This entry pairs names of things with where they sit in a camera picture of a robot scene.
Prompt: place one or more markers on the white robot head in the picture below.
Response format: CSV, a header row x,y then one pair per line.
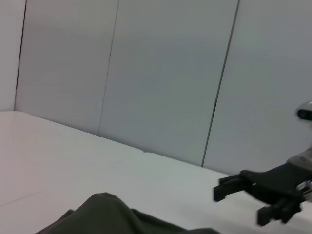
x,y
304,111

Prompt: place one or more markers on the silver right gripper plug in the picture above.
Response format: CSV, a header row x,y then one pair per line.
x,y
306,189

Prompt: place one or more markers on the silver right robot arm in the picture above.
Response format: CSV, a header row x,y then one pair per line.
x,y
301,158

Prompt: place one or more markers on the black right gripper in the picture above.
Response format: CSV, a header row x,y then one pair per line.
x,y
278,181

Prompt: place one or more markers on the dark green t-shirt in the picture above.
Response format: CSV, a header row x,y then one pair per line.
x,y
117,217

